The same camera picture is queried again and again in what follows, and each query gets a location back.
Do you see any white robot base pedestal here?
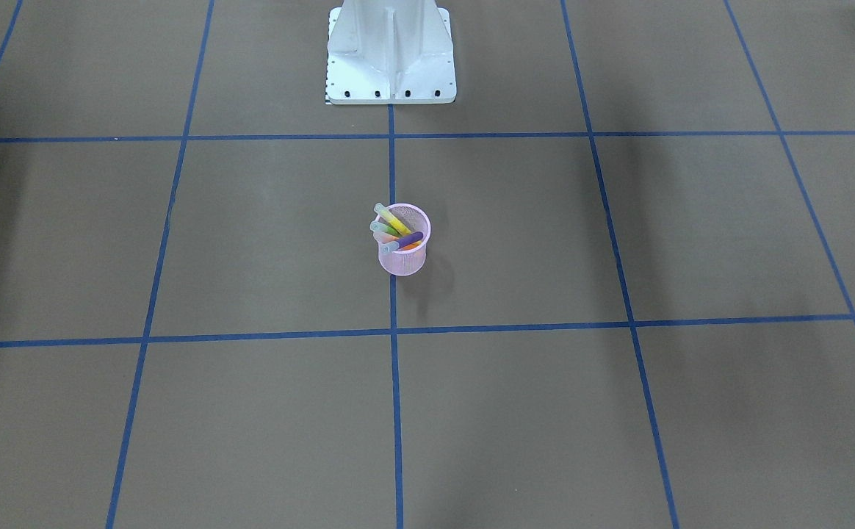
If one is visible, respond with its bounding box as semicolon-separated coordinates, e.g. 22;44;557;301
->
325;1;458;105

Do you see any pink mesh pen holder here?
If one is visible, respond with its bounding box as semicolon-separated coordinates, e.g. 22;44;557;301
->
378;202;432;276

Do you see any green marker pen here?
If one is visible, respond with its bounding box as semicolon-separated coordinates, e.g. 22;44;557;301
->
369;202;413;238

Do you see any purple marker pen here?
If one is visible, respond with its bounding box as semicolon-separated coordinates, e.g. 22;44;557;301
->
378;231;424;255

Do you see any orange marker pen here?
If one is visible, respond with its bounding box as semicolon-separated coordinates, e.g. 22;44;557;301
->
397;241;423;251

